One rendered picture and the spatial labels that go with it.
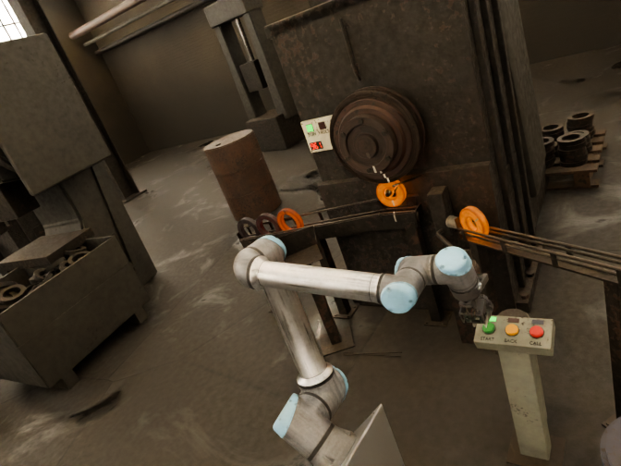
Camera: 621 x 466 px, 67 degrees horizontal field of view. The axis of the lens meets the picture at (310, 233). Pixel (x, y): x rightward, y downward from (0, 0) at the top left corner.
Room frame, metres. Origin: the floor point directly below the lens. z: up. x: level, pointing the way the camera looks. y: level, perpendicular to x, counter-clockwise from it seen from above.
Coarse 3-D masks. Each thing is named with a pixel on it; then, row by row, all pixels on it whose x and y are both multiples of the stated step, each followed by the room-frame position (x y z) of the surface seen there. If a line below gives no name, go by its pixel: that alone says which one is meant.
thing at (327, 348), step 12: (312, 228) 2.39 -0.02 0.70; (288, 240) 2.40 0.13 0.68; (300, 240) 2.40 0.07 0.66; (312, 240) 2.39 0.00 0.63; (288, 252) 2.41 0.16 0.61; (300, 252) 2.37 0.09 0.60; (312, 252) 2.31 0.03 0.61; (324, 300) 2.27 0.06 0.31; (324, 312) 2.27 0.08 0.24; (324, 324) 2.27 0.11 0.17; (324, 336) 2.38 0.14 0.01; (336, 336) 2.27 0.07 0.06; (348, 336) 2.30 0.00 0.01; (324, 348) 2.27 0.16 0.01; (336, 348) 2.23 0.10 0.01; (348, 348) 2.20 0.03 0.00
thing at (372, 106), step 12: (348, 108) 2.21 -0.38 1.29; (360, 108) 2.16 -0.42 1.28; (372, 108) 2.12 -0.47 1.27; (384, 108) 2.10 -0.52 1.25; (336, 120) 2.27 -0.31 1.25; (348, 120) 2.20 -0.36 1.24; (384, 120) 2.09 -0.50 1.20; (396, 120) 2.07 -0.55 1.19; (336, 132) 2.28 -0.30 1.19; (396, 132) 2.06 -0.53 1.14; (408, 132) 2.05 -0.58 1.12; (336, 144) 2.30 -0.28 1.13; (408, 144) 2.06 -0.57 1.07; (396, 156) 2.08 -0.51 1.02; (408, 156) 2.07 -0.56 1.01; (384, 168) 2.13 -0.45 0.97; (396, 168) 2.11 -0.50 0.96
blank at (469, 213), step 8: (464, 208) 1.83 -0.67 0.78; (472, 208) 1.79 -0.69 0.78; (464, 216) 1.83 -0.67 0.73; (472, 216) 1.78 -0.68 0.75; (480, 216) 1.74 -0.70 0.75; (464, 224) 1.84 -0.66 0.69; (472, 224) 1.83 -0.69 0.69; (480, 224) 1.74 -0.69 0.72; (488, 224) 1.73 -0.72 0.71; (480, 232) 1.75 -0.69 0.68; (488, 232) 1.74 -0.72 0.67
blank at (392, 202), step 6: (396, 180) 2.18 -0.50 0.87; (378, 186) 2.23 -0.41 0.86; (384, 186) 2.21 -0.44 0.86; (390, 186) 2.19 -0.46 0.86; (396, 186) 2.17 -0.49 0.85; (402, 186) 2.16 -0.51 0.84; (378, 192) 2.24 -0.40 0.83; (396, 192) 2.17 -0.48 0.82; (402, 192) 2.15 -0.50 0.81; (378, 198) 2.24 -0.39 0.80; (384, 198) 2.22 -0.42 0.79; (390, 198) 2.21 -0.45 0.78; (396, 198) 2.18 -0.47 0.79; (402, 198) 2.16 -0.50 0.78; (384, 204) 2.23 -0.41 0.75; (390, 204) 2.21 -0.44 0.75; (396, 204) 2.18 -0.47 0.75
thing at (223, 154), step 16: (208, 144) 5.28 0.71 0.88; (224, 144) 4.92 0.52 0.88; (240, 144) 4.89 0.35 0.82; (256, 144) 5.04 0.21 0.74; (224, 160) 4.88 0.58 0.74; (240, 160) 4.87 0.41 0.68; (256, 160) 4.95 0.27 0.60; (224, 176) 4.92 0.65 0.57; (240, 176) 4.86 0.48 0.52; (256, 176) 4.90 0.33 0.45; (224, 192) 5.03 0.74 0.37; (240, 192) 4.87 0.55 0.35; (256, 192) 4.88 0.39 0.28; (272, 192) 4.98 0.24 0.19; (240, 208) 4.90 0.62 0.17; (256, 208) 4.86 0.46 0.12; (272, 208) 4.92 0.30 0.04
